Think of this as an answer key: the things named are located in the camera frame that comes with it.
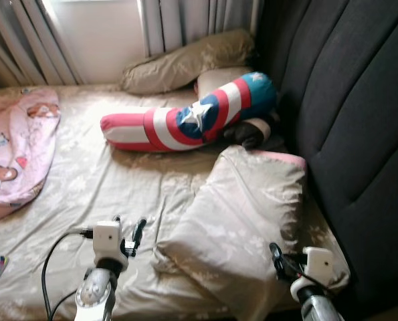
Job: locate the grey pleated curtain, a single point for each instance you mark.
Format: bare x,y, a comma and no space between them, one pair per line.
198,20
18,40

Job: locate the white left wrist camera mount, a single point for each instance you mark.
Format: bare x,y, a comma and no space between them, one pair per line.
107,235

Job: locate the olive floral pillow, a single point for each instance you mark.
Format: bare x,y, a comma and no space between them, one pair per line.
185,63

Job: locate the red white striped bolster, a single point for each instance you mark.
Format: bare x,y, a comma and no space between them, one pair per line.
152,127

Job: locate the beige floral bed sheet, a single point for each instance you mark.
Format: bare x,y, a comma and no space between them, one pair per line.
118,180

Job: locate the pink cartoon print blanket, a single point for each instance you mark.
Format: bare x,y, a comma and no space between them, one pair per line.
18,140

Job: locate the large beige floral pillow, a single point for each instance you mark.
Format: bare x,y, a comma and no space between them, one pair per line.
245,214

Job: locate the small cream pillow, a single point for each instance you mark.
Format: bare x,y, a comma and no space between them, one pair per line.
219,79

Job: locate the black and cream plush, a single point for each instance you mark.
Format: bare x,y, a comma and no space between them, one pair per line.
249,134

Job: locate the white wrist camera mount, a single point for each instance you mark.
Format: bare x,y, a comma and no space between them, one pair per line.
107,235
319,263

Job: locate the dark grey padded headboard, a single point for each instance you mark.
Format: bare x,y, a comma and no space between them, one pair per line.
359,100

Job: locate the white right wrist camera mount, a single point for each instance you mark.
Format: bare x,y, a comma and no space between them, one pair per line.
319,263

